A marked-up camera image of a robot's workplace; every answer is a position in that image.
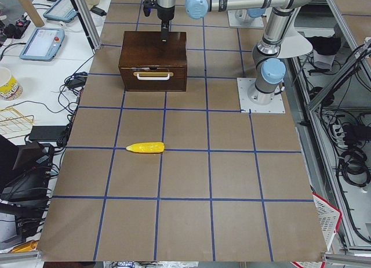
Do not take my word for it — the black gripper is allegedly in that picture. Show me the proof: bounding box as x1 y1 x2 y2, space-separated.
161 20 169 42

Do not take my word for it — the light wood drawer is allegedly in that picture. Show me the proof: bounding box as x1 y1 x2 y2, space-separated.
119 67 187 92

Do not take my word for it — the yellow corn cob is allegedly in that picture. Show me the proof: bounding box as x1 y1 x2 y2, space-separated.
126 142 165 154

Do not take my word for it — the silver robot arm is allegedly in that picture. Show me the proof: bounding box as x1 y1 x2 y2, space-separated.
185 0 312 105

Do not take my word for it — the dark brown wooden box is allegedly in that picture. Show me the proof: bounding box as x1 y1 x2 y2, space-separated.
118 31 187 74

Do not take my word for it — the black power adapter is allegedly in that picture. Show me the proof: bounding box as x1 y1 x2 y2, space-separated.
64 72 88 89

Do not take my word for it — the far teach pendant tablet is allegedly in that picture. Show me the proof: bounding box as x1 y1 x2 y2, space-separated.
43 0 77 23

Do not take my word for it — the teach pendant tablet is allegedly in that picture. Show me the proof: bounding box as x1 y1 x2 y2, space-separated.
19 28 65 61
43 0 77 23

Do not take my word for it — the near teach pendant tablet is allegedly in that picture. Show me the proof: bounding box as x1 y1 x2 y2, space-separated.
19 28 65 61

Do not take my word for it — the white lamp shade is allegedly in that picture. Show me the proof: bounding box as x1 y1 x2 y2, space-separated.
277 26 312 59

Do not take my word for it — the cardboard tube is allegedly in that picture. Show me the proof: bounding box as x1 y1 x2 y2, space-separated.
18 0 45 27

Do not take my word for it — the popcorn paper cup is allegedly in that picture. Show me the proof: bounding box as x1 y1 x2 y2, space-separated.
0 67 23 100

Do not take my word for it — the black electronics box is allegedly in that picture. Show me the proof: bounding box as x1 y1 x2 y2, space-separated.
1 136 54 202

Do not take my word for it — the white red plastic basket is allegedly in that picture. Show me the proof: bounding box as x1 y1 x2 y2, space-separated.
312 193 342 251

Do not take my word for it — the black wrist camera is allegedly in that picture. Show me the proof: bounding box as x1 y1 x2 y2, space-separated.
143 0 157 17

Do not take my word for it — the aluminium frame post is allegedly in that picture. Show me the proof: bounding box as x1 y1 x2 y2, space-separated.
70 0 101 50

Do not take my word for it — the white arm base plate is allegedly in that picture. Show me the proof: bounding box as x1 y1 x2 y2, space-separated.
237 78 285 114

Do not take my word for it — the gold wire rack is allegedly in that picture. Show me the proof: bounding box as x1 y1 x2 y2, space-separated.
1 107 34 139

